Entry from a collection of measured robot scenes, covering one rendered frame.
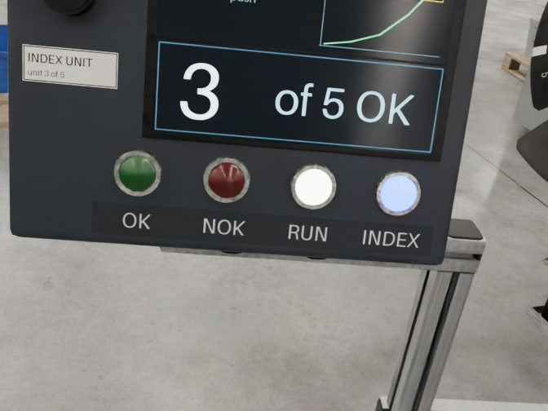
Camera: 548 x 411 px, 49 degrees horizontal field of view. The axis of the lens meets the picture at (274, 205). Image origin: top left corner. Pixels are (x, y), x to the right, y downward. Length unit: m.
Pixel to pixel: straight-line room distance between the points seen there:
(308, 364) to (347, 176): 1.54
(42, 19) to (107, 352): 1.58
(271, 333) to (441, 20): 1.67
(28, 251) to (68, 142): 2.00
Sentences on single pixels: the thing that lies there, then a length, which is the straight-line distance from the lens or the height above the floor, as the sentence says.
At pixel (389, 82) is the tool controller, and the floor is 1.18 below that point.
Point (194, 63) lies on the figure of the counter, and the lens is 0.33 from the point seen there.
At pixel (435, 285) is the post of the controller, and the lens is 0.47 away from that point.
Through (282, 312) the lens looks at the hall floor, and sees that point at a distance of 2.04.
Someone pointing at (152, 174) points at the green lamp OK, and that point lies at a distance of 0.34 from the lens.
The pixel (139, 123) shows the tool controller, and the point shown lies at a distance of 0.34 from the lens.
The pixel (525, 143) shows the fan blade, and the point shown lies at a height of 0.95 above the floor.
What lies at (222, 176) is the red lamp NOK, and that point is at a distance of 0.33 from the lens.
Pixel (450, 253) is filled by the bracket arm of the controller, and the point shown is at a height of 1.04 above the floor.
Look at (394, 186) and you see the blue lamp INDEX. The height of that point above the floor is 1.12.
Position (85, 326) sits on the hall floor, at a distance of 1.97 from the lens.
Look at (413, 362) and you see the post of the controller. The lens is 0.52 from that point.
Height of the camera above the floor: 1.27
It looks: 28 degrees down
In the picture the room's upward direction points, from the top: 7 degrees clockwise
